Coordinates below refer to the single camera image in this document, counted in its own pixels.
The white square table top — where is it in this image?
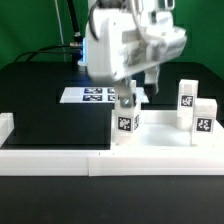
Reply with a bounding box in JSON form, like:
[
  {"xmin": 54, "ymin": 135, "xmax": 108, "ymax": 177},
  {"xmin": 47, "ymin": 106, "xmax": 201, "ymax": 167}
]
[{"xmin": 110, "ymin": 110, "xmax": 224, "ymax": 150}]

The white marker sheet with tags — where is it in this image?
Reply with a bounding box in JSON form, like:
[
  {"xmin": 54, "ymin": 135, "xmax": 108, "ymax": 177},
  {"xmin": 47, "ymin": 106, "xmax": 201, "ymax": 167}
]
[{"xmin": 59, "ymin": 86, "xmax": 150, "ymax": 104}]

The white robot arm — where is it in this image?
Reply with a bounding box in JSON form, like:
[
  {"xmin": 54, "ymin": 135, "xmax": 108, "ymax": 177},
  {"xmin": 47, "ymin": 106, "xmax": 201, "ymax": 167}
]
[{"xmin": 83, "ymin": 0, "xmax": 187, "ymax": 108}]

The black cable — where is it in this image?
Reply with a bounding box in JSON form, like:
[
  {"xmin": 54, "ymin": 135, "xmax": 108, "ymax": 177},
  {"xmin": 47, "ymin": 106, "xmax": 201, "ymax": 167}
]
[{"xmin": 13, "ymin": 0, "xmax": 84, "ymax": 64}]

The white U-shaped fence wall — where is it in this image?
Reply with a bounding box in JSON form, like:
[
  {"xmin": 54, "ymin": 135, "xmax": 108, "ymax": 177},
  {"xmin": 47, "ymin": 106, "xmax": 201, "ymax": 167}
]
[{"xmin": 0, "ymin": 113, "xmax": 224, "ymax": 176}]

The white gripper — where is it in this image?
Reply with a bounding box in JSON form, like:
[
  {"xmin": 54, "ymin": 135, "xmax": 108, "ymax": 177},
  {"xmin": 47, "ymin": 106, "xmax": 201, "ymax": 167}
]
[{"xmin": 85, "ymin": 0, "xmax": 188, "ymax": 109}]

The thin white cable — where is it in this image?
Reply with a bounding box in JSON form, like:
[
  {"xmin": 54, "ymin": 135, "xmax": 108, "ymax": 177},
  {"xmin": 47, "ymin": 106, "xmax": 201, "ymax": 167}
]
[{"xmin": 54, "ymin": 0, "xmax": 68, "ymax": 63}]

